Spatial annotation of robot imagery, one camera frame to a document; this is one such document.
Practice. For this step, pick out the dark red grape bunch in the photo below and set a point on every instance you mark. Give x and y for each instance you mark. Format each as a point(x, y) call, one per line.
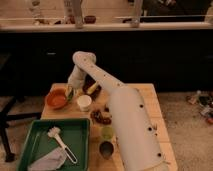
point(97, 116)

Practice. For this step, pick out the black chair base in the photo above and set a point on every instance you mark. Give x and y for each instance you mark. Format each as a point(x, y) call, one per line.
point(5, 117)

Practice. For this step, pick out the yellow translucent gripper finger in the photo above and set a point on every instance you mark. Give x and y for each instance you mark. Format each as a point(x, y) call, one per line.
point(67, 89)

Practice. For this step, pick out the white dish brush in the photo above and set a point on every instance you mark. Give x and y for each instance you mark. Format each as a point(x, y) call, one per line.
point(54, 132)

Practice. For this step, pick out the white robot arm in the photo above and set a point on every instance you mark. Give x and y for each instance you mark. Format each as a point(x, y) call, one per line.
point(137, 140)

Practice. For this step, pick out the metal cup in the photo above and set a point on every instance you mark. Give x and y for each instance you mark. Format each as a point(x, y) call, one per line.
point(106, 149)

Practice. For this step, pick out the green cup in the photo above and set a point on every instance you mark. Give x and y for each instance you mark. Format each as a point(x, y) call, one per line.
point(107, 133)

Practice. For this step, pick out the red bowl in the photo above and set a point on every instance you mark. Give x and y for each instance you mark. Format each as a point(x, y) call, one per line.
point(56, 99)

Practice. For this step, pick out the dark brown bowl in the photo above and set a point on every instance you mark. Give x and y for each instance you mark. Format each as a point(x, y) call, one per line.
point(87, 84)

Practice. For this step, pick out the grey cloth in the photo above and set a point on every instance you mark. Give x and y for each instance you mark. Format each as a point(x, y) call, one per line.
point(49, 162)

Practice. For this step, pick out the yellow corn cob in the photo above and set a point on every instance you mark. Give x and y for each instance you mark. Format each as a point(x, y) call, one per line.
point(92, 88)

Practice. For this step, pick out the green plastic tray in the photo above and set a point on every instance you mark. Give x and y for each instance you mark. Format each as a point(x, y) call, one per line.
point(73, 132)

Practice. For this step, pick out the white cup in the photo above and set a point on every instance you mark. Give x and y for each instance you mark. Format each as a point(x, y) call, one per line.
point(84, 102)

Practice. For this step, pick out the brown bowl on counter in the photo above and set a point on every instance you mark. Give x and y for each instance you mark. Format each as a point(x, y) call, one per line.
point(90, 19)

